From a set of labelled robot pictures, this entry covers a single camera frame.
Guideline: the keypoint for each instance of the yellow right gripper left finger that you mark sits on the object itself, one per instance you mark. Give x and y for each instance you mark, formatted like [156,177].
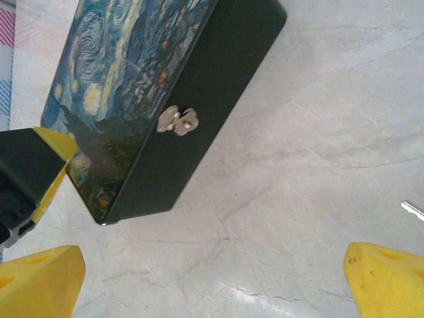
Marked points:
[36,288]

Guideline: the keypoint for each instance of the black starry night tin box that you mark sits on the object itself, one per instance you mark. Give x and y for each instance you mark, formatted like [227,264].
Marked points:
[205,83]

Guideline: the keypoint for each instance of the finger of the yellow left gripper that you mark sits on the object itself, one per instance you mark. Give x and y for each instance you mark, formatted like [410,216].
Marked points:
[30,162]

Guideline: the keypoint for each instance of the silver box latch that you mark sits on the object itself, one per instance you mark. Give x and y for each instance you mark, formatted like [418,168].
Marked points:
[177,121]

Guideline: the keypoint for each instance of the silver key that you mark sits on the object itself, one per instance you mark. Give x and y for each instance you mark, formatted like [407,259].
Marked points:
[414,211]

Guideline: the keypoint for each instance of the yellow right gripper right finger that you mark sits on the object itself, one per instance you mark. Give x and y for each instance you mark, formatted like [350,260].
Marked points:
[387,285]

